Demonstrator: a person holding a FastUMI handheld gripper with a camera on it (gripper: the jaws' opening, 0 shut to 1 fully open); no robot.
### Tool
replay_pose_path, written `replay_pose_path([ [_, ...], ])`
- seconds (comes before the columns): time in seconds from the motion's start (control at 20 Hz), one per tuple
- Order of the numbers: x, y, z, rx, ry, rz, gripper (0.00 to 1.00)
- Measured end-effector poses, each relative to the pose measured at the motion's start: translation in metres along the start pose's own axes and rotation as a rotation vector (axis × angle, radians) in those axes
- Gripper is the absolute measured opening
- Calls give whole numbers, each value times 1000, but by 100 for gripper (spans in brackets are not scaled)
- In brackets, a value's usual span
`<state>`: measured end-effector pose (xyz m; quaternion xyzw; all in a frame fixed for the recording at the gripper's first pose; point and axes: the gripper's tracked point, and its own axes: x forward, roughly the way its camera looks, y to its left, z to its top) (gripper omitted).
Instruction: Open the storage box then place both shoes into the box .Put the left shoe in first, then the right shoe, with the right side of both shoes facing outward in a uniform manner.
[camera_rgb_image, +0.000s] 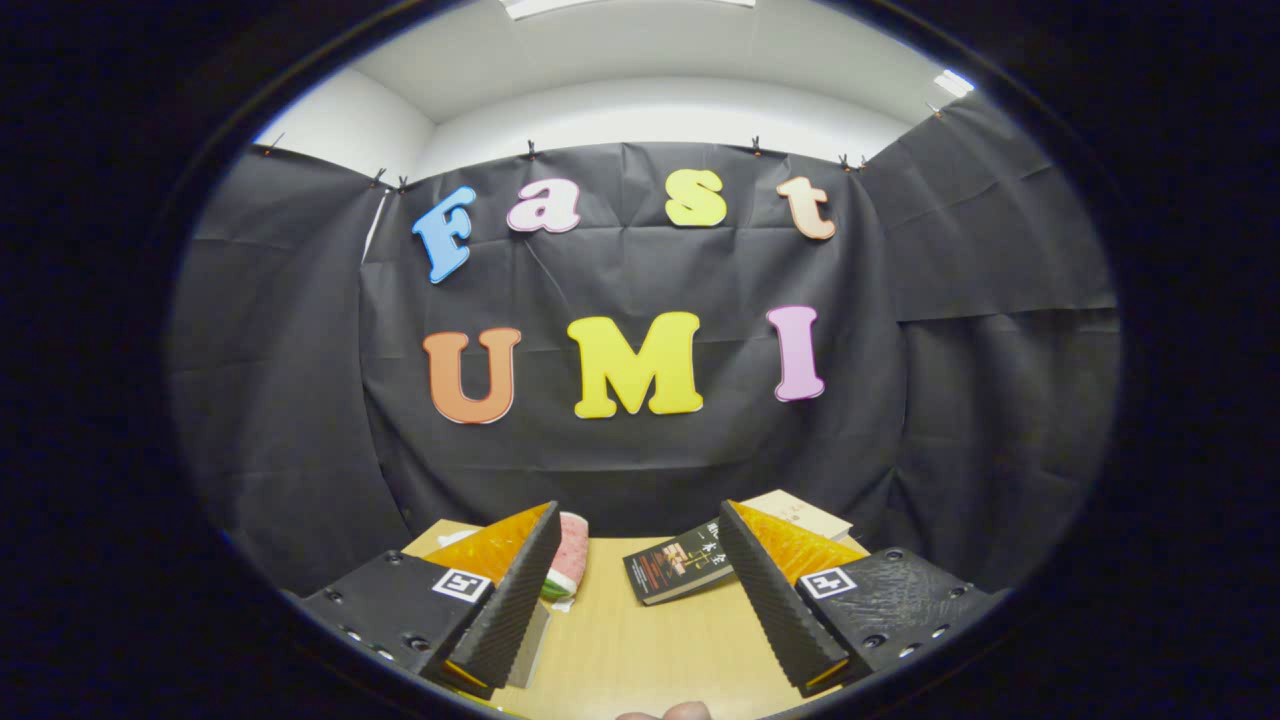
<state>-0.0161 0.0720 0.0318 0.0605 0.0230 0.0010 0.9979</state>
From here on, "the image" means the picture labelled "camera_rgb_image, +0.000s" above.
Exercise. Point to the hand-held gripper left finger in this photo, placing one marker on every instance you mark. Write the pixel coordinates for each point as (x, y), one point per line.
(505, 610)

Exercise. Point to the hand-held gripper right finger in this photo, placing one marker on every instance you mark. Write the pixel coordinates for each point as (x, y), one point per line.
(770, 605)

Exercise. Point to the white storage box grey lid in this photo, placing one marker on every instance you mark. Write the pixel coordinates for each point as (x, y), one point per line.
(532, 645)

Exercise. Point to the watermelon slice plush toy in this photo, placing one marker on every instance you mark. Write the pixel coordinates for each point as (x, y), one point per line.
(570, 555)

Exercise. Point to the tan cover book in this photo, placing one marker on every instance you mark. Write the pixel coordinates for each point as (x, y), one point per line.
(800, 512)

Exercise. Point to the black paperback book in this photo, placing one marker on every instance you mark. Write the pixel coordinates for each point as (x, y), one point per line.
(675, 565)

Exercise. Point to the small ceiling light panel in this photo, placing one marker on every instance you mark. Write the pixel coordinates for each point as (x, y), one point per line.
(955, 82)

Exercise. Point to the long ceiling light panel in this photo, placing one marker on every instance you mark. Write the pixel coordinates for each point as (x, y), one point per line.
(620, 6)

